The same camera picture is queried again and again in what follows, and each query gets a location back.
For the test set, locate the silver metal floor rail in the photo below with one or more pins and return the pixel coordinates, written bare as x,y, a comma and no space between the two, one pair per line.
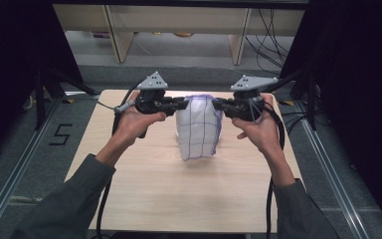
16,172
331,179

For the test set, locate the black metal stand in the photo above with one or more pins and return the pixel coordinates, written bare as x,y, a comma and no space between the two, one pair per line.
311,99
40,99

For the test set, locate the white cloth with purple lines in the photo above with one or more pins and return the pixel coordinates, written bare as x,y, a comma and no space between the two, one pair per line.
197,129

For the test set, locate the black curtain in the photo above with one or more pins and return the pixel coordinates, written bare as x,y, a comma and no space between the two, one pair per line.
10,49
354,66

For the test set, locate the person's left hand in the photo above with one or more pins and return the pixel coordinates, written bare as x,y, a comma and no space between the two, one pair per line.
132,124

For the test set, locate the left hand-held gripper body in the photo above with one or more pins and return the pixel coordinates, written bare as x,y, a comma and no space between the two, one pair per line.
151,98

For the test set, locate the yellow tape piece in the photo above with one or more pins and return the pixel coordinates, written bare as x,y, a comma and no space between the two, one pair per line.
287,103
68,100

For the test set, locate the person's right hand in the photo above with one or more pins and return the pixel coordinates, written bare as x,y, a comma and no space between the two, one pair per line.
262,132

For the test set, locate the light wooden shelf unit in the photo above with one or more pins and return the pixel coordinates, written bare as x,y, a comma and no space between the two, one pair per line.
179,16

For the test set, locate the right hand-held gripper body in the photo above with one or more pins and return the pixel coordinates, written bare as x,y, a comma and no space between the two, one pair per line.
245,106

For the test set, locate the yellow object under shelf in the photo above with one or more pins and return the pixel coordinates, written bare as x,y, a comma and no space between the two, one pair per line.
183,34

